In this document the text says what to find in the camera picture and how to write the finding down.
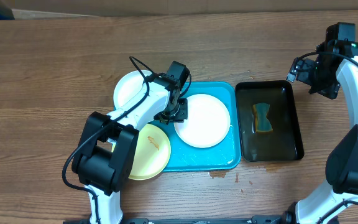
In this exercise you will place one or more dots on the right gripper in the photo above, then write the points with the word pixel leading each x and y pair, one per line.
pixel 331 91

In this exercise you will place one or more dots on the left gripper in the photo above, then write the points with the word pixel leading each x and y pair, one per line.
pixel 182 116

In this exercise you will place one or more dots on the white plate pink rim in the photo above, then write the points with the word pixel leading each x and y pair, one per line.
pixel 207 124

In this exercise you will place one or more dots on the white plate mint rim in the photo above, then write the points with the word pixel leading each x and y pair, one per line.
pixel 129 90

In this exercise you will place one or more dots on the green yellow sponge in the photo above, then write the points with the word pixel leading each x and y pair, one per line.
pixel 261 122

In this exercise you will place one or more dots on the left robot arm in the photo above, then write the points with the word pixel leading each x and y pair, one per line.
pixel 103 160

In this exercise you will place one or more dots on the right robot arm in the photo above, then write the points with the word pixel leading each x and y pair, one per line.
pixel 339 190

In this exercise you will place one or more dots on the blue plastic tray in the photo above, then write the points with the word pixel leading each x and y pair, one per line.
pixel 224 155

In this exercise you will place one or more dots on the black water tray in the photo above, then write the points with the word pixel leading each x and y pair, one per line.
pixel 284 143

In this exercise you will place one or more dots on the yellow plate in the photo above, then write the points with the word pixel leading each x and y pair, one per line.
pixel 152 153

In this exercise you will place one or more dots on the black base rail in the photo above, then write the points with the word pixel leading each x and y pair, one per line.
pixel 257 219

